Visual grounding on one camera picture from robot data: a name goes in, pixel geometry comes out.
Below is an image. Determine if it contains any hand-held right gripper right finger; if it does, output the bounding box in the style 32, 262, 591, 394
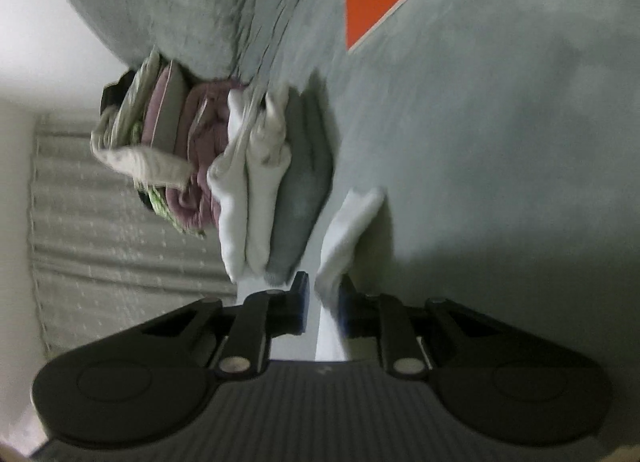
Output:
337, 275, 507, 379

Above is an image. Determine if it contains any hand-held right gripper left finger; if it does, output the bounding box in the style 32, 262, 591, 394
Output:
124, 271, 312, 379

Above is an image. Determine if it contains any white garment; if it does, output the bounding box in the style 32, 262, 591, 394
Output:
314, 186, 387, 364
206, 90, 252, 285
245, 87, 293, 274

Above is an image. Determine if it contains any folded white garment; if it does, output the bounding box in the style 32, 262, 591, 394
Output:
206, 90, 252, 285
245, 87, 293, 274

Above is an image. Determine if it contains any folded grey garment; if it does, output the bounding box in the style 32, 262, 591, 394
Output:
265, 92, 335, 284

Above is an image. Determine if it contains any green patterned cloth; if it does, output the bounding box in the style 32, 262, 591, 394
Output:
125, 119, 208, 241

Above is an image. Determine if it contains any mauve folded blanket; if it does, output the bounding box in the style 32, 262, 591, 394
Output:
165, 81, 247, 239

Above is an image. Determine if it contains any grey dotted curtain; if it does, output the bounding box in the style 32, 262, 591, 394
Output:
27, 112, 242, 359

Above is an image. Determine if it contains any cream cloth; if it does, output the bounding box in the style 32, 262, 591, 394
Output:
90, 112, 194, 191

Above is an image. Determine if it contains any grey bed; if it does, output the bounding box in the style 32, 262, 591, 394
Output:
270, 0, 640, 393

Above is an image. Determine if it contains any mauve and grey pillow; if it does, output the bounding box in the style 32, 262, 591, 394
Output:
140, 60, 192, 152

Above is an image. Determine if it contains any pale floral cloth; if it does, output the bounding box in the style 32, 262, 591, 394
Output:
107, 50, 163, 145

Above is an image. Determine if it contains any black bag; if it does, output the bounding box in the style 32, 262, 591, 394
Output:
99, 70, 140, 116

